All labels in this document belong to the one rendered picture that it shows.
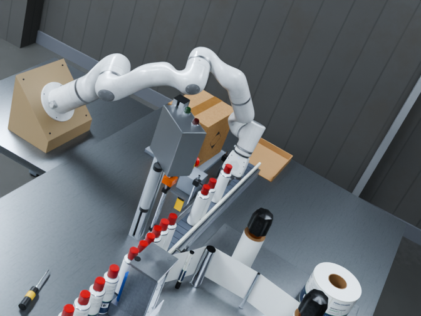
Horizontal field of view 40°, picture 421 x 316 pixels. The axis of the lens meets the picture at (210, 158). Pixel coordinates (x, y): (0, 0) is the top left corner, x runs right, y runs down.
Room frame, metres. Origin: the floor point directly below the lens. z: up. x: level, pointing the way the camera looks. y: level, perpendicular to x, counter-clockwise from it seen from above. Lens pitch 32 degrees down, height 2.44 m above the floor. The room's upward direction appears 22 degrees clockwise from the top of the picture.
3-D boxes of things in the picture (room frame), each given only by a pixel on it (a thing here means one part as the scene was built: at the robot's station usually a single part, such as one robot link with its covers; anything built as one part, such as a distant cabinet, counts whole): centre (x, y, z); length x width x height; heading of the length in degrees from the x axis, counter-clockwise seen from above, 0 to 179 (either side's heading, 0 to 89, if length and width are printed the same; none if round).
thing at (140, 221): (1.81, 0.17, 1.17); 0.04 x 0.04 x 0.67; 74
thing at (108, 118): (2.45, 0.72, 0.81); 0.90 x 0.90 x 0.04; 78
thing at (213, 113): (2.55, 0.13, 0.99); 0.30 x 0.24 x 0.27; 160
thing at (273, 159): (2.77, -0.26, 0.85); 0.30 x 0.26 x 0.04; 164
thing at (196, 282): (1.62, -0.12, 0.97); 0.05 x 0.05 x 0.19
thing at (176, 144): (1.73, 0.13, 1.38); 0.17 x 0.10 x 0.19; 39
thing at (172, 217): (1.70, 0.05, 0.98); 0.05 x 0.05 x 0.20
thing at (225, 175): (2.18, -0.09, 0.98); 0.05 x 0.05 x 0.20
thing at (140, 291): (1.38, 0.05, 1.01); 0.14 x 0.13 x 0.26; 164
